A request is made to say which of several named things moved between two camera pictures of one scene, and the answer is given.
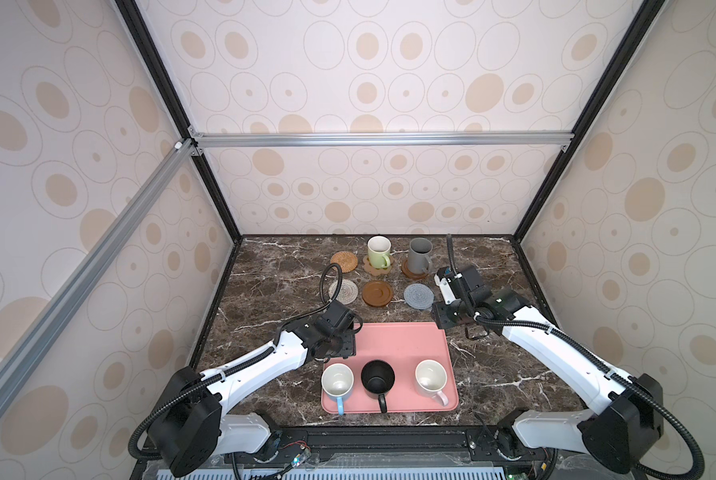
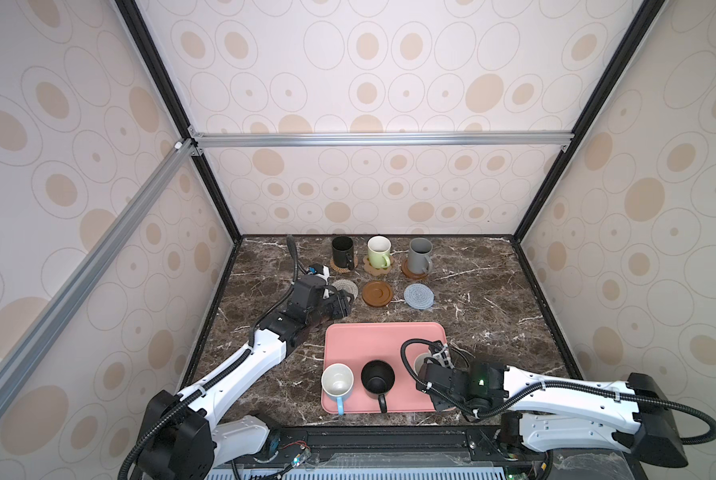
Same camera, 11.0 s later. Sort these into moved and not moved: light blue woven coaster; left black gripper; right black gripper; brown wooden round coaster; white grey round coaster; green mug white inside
Moved: left black gripper; right black gripper
Not moved: white grey round coaster; light blue woven coaster; green mug white inside; brown wooden round coaster
